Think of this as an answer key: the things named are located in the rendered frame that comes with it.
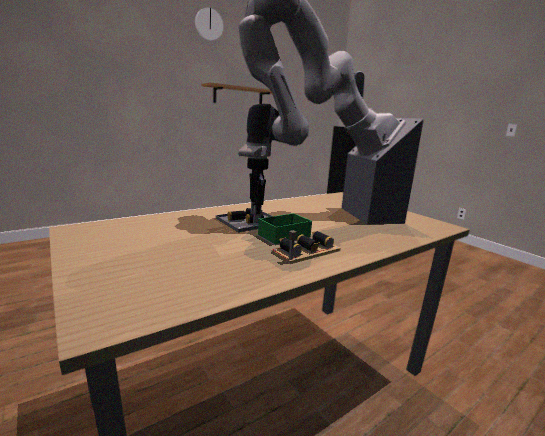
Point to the green open-top box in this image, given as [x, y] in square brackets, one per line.
[276, 227]

